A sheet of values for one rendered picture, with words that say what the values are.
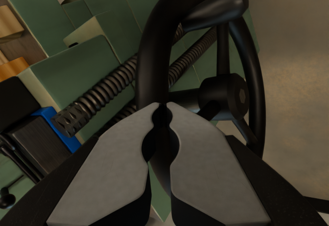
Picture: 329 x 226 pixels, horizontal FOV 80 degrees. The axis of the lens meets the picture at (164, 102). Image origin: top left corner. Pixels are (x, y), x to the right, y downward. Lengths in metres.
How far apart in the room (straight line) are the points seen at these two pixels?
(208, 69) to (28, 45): 0.44
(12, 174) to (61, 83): 0.24
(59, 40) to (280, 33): 0.93
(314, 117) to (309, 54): 0.35
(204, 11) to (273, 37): 0.92
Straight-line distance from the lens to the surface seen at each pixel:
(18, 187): 0.43
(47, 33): 0.33
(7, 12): 0.34
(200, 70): 0.57
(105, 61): 0.24
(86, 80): 0.22
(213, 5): 0.18
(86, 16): 0.37
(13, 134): 0.22
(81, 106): 0.20
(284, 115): 1.29
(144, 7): 0.46
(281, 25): 1.07
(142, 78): 0.16
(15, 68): 0.39
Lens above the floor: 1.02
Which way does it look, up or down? 40 degrees down
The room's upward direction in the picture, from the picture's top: 136 degrees counter-clockwise
